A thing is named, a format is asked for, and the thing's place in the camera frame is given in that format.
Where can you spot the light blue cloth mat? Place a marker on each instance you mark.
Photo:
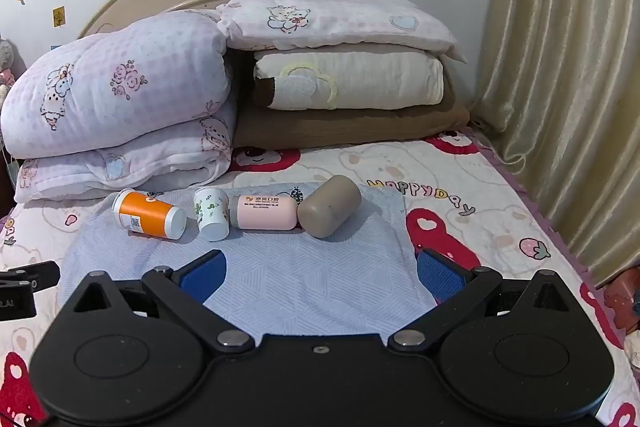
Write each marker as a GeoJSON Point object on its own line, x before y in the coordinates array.
{"type": "Point", "coordinates": [310, 277]}

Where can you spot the yellow wall sticker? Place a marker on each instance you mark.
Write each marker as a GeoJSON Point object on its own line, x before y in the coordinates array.
{"type": "Point", "coordinates": [59, 17]}

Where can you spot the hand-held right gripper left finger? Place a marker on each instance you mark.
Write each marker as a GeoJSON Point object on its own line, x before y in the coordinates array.
{"type": "Point", "coordinates": [204, 276]}

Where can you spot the brown pillow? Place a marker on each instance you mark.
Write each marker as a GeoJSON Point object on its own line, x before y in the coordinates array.
{"type": "Point", "coordinates": [350, 124]}

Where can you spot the cream white pillow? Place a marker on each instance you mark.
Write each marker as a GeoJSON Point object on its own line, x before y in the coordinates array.
{"type": "Point", "coordinates": [380, 79]}

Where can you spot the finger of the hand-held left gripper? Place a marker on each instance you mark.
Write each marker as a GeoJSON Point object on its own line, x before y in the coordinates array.
{"type": "Point", "coordinates": [35, 274]}

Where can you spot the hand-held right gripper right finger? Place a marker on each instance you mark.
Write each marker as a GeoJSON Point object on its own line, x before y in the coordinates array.
{"type": "Point", "coordinates": [441, 278]}

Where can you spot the red printed bag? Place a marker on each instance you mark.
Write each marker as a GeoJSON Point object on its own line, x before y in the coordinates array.
{"type": "Point", "coordinates": [622, 294]}

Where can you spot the taupe cup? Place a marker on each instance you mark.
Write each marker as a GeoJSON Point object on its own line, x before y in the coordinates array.
{"type": "Point", "coordinates": [327, 207]}

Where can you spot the folded pink checked quilt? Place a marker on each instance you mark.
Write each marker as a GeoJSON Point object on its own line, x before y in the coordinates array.
{"type": "Point", "coordinates": [125, 97]}

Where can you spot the pink cup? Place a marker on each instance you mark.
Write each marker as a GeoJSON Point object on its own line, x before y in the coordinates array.
{"type": "Point", "coordinates": [262, 212]}

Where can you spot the beige curtain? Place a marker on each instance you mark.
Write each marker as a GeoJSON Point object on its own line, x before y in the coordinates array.
{"type": "Point", "coordinates": [565, 82]}

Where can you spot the white cup with green print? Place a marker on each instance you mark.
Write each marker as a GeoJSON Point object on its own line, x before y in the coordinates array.
{"type": "Point", "coordinates": [212, 213]}

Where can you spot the orange paper cup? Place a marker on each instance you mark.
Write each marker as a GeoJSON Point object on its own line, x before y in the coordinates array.
{"type": "Point", "coordinates": [145, 214]}

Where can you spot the pink bear pillow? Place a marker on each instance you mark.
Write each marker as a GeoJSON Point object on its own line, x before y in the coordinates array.
{"type": "Point", "coordinates": [340, 24]}

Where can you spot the plush toys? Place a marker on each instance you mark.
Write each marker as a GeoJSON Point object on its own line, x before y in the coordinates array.
{"type": "Point", "coordinates": [7, 72]}

